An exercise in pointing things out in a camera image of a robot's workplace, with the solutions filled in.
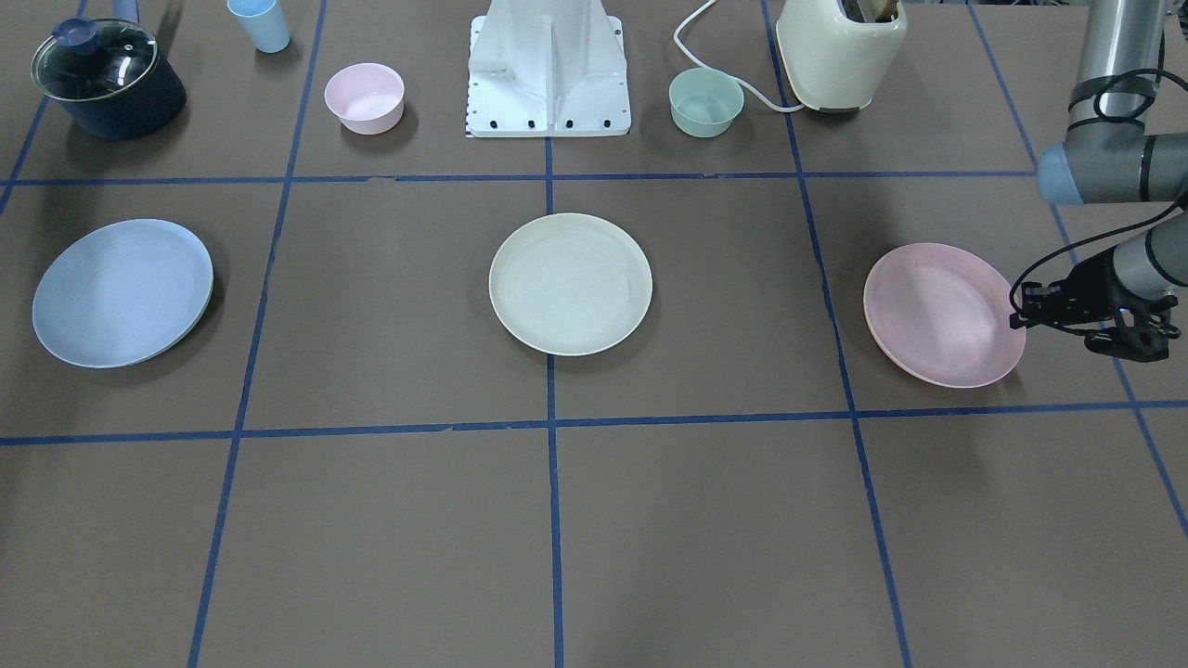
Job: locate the pink plate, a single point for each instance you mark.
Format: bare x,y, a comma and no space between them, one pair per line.
942,314

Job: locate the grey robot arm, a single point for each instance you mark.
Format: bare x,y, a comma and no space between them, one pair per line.
1107,155

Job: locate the glass pot lid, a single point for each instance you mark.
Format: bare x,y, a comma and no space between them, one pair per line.
92,59

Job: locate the pink bowl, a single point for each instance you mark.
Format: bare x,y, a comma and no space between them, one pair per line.
368,98

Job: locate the cream toaster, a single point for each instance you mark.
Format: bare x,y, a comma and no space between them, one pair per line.
836,53

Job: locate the light blue cup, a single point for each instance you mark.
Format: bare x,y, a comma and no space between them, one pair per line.
263,22

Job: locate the light blue plate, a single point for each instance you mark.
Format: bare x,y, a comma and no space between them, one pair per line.
123,294

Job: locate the dark blue pot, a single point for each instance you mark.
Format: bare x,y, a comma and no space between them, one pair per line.
142,109

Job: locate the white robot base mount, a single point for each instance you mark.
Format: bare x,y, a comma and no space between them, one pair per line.
547,69

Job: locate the cream white plate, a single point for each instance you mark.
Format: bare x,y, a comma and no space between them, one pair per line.
570,284

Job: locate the mint green bowl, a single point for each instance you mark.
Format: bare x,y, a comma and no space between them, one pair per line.
704,102

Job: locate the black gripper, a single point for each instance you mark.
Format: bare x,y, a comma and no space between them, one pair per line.
1090,279

